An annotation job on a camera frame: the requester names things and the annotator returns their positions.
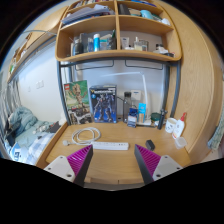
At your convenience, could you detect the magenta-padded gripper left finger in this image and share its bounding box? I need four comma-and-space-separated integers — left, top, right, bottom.
43, 143, 94, 188

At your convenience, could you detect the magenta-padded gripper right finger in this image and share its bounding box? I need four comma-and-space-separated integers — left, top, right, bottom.
133, 143, 184, 185

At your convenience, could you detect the clear plastic small box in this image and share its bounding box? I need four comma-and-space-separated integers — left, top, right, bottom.
174, 136, 188, 150

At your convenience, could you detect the white red-capped lotion bottle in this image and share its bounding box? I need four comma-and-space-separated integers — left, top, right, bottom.
171, 112, 188, 140

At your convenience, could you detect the white mug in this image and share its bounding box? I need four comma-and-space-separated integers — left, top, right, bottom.
164, 117, 178, 134

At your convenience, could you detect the black electric shaver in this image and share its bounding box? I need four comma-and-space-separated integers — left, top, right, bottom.
157, 108, 168, 131

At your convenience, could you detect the green round container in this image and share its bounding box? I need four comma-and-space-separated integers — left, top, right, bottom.
150, 112, 163, 123

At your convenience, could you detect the white power strip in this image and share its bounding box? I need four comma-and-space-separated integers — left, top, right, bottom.
91, 141, 130, 151

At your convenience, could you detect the blue grey bedding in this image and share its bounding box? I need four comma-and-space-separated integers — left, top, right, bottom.
0, 105, 61, 166

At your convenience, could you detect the small blue carton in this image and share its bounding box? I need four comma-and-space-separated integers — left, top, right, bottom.
126, 107, 139, 129

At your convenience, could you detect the tall blue orange carton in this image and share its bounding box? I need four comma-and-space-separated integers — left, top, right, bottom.
137, 102, 147, 124

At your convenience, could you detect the green patterned cloth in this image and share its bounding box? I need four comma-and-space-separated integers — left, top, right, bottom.
207, 111, 224, 152

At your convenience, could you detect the green tree figure toy box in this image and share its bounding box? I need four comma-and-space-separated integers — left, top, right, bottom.
63, 79, 94, 126

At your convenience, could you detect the dark clear water bottle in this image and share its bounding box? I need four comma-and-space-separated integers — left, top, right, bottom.
123, 91, 133, 124

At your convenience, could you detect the white desk lamp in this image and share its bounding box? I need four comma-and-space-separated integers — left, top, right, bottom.
101, 70, 153, 127

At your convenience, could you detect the blue robot model kit box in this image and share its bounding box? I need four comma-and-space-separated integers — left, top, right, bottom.
88, 84, 118, 124

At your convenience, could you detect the wooden shelf unit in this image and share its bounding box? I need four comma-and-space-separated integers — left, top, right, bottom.
54, 0, 183, 64

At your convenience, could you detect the white coiled cable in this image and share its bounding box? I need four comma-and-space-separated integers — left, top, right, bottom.
62, 126, 102, 147

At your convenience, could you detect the dark grey metal frame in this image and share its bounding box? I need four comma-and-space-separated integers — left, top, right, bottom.
56, 56, 183, 126

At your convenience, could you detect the white wall box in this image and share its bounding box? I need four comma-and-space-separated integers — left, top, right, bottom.
130, 89, 142, 103

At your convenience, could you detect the long wooden wall shelf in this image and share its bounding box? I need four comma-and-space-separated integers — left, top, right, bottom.
6, 29, 58, 83

